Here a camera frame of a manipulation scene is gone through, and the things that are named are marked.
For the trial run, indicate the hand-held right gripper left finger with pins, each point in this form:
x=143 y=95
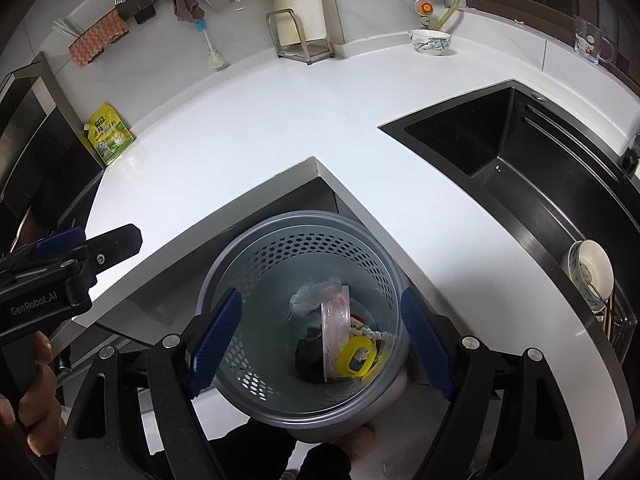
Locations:
x=215 y=342

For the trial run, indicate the person's left leg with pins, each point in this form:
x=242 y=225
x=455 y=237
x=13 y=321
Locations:
x=250 y=450

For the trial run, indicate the person's right foot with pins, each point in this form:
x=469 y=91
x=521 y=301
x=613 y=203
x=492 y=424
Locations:
x=355 y=442

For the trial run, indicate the printed glass mug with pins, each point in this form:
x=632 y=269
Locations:
x=592 y=40

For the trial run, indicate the yellow green refill pouch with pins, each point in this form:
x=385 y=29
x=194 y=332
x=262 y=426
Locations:
x=109 y=137

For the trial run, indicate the grey perforated waste bin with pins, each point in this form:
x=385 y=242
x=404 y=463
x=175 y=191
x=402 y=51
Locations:
x=270 y=270

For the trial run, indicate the brown hanging rag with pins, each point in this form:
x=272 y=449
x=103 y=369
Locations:
x=187 y=5

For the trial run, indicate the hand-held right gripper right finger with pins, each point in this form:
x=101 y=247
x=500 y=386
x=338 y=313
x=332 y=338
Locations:
x=425 y=345

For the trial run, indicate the black kitchen sink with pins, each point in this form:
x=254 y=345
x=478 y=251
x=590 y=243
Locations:
x=475 y=135

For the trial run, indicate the dark grey cloth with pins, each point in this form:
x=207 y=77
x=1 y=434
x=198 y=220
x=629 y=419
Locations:
x=307 y=355

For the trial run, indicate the black sink drain rack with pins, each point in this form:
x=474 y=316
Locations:
x=622 y=320

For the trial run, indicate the dark sink faucet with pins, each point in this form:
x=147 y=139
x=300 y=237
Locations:
x=632 y=155

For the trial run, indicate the orange cap bottle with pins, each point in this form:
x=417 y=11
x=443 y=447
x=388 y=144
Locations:
x=425 y=9

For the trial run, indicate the black rail hook block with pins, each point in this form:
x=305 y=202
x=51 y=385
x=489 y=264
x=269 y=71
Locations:
x=144 y=14

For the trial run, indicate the white paper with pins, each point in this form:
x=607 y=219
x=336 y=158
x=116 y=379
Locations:
x=367 y=334

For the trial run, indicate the person's left hand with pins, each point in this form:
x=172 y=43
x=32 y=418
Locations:
x=40 y=400

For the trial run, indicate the black cooktop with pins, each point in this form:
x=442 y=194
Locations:
x=75 y=205

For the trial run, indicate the patterned ceramic bowl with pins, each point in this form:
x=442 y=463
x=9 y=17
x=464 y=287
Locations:
x=430 y=42

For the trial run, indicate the bundle of white straws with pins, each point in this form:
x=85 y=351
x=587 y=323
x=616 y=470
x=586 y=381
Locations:
x=67 y=29

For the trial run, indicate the orange wavy sponge cloth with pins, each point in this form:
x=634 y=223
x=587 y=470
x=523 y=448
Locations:
x=97 y=40

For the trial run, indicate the pink packet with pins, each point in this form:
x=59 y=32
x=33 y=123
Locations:
x=335 y=330

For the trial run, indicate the person's right leg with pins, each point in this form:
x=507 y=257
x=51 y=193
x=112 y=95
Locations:
x=325 y=462

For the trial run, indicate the clear plastic bag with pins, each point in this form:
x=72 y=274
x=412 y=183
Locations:
x=312 y=295

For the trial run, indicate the steel board rack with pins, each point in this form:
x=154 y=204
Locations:
x=305 y=52

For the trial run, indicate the person's leg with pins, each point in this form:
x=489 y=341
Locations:
x=250 y=450
x=325 y=462

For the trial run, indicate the printed snack bag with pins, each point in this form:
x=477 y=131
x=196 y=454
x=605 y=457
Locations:
x=356 y=319

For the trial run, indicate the blue white bottle brush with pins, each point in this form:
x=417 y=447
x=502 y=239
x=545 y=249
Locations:
x=214 y=57

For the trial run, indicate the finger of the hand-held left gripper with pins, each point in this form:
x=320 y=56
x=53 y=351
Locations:
x=117 y=245
x=60 y=240

